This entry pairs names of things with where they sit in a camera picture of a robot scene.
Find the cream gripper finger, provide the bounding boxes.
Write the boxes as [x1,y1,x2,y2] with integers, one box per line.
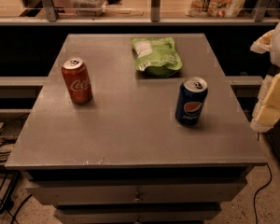
[250,30,273,54]
[250,73,280,133]

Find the blue pepsi can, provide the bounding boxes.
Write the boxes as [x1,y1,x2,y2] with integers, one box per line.
[175,77,208,126]

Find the red coca-cola can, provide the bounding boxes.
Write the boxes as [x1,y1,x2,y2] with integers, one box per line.
[61,57,92,104]

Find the printed snack bag on shelf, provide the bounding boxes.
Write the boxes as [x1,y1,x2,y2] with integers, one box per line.
[186,0,245,18]

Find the green chip bag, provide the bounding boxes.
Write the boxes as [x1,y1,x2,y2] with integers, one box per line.
[131,37,183,78]

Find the grey drawer cabinet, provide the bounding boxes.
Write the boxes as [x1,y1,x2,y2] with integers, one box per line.
[7,35,266,224]

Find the clear plastic container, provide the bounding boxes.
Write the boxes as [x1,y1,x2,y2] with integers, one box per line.
[70,0,106,17]

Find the grey power adapter box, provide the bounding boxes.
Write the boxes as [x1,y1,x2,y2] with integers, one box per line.
[0,119,25,142]

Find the black cable on right floor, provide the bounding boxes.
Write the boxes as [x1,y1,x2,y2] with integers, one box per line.
[252,163,273,224]

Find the metal shelf rail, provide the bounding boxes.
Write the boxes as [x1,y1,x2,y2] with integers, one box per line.
[0,0,280,26]

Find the black cables on left floor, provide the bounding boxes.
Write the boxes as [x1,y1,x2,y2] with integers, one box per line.
[0,113,33,224]

